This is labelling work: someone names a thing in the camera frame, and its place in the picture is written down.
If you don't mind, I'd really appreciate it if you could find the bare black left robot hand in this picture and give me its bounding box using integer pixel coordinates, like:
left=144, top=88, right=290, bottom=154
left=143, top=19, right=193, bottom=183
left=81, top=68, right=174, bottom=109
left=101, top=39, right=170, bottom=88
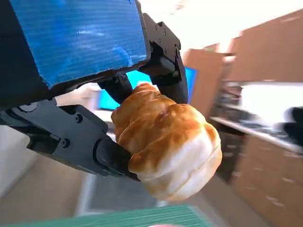
left=0, top=0, right=190, bottom=183

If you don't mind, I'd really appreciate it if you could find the long toy bread loaf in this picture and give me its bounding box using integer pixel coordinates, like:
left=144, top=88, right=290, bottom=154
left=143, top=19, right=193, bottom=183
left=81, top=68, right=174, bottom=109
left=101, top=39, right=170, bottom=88
left=110, top=82, right=223, bottom=202

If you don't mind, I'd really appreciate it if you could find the blue computer monitor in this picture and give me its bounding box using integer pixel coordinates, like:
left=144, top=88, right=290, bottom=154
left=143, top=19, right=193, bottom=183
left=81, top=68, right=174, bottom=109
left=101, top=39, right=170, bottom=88
left=96, top=67, right=199, bottom=112

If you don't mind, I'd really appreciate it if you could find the green cutting mat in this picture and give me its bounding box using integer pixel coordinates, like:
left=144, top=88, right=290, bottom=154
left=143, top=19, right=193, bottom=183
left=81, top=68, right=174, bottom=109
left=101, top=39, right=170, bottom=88
left=0, top=204, right=214, bottom=227

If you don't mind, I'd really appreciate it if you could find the brown wooden base cabinet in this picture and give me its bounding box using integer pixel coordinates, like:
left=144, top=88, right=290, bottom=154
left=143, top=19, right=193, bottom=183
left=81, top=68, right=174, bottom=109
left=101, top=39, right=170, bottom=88
left=209, top=115, right=303, bottom=227

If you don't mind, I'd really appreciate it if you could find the brown wooden wall cabinet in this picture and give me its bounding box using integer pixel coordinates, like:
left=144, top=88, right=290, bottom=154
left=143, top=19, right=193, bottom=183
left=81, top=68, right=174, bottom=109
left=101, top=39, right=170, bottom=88
left=182, top=9, right=303, bottom=119

